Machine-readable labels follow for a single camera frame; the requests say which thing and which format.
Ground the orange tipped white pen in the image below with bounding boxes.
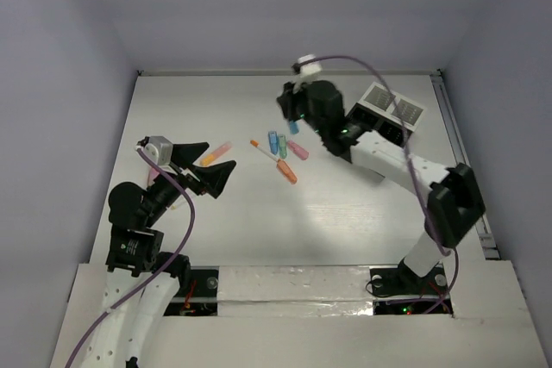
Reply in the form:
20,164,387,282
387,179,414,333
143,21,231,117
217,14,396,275
250,140,279,163

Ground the green highlighter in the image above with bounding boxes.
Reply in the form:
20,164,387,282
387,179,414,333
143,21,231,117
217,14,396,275
278,134,287,159

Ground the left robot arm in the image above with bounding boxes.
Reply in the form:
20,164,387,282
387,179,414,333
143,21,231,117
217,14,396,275
79,136,236,367

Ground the pink capped highlighter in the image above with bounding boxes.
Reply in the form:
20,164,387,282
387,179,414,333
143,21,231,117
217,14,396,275
147,168,159,186

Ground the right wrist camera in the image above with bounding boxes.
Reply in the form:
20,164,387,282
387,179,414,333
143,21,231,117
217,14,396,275
292,54,322,84

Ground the yellow tipped white pen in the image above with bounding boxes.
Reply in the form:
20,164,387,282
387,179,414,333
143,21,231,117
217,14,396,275
171,201,186,210

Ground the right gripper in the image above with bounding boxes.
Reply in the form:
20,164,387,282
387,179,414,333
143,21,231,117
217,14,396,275
279,75,328,136

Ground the purple cable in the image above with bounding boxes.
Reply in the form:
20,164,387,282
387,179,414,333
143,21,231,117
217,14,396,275
317,55,459,315
64,147,196,368

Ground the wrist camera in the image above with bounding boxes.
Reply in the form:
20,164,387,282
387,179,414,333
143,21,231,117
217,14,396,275
292,54,322,84
138,136,173,167

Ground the white foam front board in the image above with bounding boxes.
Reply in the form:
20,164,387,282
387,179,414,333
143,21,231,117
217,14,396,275
49,259,540,368

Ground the light blue highlighter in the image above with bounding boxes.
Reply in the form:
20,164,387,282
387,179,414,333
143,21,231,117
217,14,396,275
267,131,279,155

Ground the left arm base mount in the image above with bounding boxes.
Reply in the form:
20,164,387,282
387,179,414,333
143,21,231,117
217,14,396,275
164,267,219,316

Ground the black and white organizer box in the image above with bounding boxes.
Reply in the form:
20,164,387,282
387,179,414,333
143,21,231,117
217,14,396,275
348,82,426,147

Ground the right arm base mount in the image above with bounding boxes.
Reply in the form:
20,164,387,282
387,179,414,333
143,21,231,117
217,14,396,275
365,265,453,315

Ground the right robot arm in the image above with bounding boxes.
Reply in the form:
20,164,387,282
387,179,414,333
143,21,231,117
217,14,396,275
277,80,486,292

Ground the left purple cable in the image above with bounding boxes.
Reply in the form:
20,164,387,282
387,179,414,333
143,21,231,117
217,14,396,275
64,147,196,368

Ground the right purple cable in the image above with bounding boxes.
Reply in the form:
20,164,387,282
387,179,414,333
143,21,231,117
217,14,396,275
317,55,459,315

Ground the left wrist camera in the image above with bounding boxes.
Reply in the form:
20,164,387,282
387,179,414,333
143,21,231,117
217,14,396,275
138,136,173,167

